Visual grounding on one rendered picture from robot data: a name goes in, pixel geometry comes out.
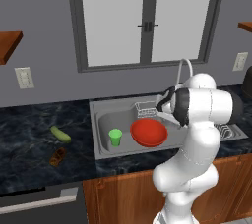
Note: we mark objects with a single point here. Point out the green cucumber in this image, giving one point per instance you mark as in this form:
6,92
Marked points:
60,134

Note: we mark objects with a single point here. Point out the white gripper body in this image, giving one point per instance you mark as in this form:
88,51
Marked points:
163,99

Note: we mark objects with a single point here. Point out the grey metal sink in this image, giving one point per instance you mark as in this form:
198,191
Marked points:
108,110

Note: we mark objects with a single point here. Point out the brown wooden shelf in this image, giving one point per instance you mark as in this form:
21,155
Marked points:
8,45
246,26

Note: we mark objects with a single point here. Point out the dark grey dishwasher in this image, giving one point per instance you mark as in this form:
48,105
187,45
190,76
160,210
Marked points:
39,216

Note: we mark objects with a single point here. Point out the white wall socket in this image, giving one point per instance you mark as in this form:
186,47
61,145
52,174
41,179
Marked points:
240,61
24,78

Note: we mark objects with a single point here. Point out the grey framed window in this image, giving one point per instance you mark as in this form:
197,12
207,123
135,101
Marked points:
111,21

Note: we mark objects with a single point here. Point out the brown sweet potato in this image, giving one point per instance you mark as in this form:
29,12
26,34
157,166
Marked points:
57,157

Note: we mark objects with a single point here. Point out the brown wooden cupboard door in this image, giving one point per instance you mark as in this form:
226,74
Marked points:
231,188
121,198

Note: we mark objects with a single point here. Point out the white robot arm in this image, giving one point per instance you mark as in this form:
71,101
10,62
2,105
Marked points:
197,142

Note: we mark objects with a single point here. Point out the red bowl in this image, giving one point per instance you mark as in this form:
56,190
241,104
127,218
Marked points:
148,132

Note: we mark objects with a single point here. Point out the green cup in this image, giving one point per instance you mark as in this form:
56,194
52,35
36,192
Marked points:
115,137

